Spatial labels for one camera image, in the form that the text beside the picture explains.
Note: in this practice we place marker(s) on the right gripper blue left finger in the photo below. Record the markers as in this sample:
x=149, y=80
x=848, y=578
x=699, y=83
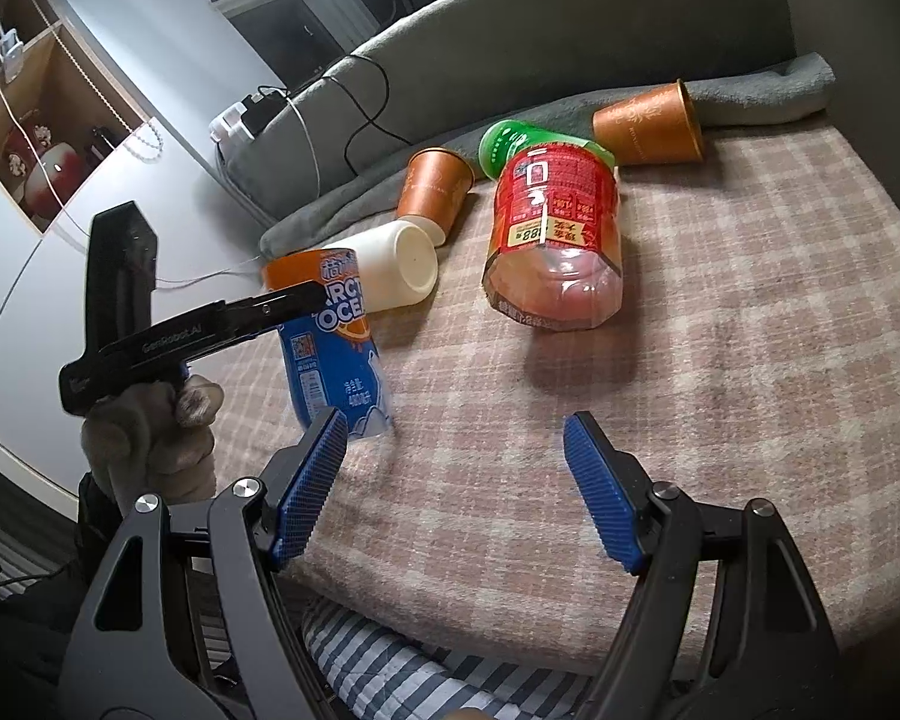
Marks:
x=297, y=481

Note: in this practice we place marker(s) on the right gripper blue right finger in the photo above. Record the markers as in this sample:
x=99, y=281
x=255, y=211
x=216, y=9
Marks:
x=616, y=490

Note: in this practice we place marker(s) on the white plastic cup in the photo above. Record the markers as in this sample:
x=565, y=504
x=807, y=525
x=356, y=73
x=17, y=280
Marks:
x=397, y=265

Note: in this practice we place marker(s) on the copper cup near white cup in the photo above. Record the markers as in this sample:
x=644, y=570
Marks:
x=436, y=182

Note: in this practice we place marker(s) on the copper cup lying at right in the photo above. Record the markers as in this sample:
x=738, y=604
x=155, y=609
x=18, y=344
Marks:
x=659, y=126

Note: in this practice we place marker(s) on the left gloved hand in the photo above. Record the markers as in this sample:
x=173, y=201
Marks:
x=154, y=439

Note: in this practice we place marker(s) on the blue orange drink bottle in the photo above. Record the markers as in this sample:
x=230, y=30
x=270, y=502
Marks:
x=330, y=357

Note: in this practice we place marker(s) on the red white ceramic vase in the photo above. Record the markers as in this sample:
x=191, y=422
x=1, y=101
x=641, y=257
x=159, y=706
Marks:
x=43, y=171

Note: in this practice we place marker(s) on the striped blue white trousers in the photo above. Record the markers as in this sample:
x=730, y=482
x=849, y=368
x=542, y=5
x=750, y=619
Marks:
x=378, y=673

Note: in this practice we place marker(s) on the white power strip with chargers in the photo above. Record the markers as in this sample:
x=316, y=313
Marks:
x=246, y=119

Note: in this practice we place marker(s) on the green plastic bottle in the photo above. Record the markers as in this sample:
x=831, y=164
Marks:
x=504, y=139

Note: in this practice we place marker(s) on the grey sofa backrest cushion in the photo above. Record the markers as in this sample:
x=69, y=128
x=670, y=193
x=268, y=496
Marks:
x=456, y=63

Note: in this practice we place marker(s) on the wooden wall shelf niche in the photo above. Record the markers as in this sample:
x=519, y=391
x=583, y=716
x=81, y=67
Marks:
x=46, y=65

